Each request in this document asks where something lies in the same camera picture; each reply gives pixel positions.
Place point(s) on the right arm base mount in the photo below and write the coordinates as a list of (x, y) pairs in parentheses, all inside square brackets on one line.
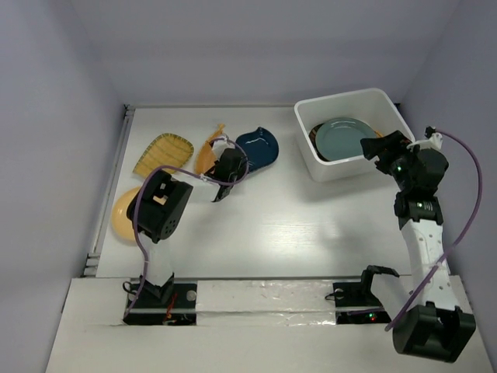
[(356, 302)]

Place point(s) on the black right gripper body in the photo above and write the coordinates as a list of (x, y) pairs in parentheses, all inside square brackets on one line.
[(398, 163)]

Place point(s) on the white front panel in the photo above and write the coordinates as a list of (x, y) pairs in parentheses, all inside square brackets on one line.
[(92, 338)]

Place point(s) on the teal round ceramic plate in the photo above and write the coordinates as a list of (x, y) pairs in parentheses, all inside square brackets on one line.
[(339, 138)]

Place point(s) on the dark blue leaf dish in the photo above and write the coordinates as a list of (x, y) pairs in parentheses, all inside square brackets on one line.
[(261, 148)]

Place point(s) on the white plastic bin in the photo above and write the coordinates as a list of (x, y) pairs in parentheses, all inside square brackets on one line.
[(372, 106)]

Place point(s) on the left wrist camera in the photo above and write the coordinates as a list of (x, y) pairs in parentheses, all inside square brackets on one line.
[(219, 144)]

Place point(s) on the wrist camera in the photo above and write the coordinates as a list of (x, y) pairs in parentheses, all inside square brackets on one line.
[(433, 140), (219, 144)]

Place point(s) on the yellow round plate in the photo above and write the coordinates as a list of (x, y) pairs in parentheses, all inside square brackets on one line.
[(121, 224)]

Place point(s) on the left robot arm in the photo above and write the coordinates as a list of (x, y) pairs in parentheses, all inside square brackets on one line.
[(158, 206)]

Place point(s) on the aluminium side rail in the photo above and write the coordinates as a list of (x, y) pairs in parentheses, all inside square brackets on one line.
[(93, 255)]

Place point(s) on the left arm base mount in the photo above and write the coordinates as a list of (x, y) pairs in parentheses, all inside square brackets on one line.
[(173, 304)]

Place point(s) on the striped rim round plate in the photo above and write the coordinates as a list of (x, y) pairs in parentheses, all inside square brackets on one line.
[(312, 136)]

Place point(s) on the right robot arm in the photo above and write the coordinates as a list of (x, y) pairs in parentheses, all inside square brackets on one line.
[(428, 322)]

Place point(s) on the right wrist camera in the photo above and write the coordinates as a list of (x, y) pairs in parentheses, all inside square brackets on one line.
[(433, 140)]

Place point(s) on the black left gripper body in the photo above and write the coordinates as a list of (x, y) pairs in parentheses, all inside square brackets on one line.
[(237, 180)]

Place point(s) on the yellow green bamboo-pattern plate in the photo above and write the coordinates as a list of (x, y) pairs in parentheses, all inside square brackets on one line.
[(167, 149)]

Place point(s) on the orange leaf-shaped plate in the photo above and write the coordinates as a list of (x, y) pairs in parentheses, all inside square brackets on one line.
[(205, 158)]

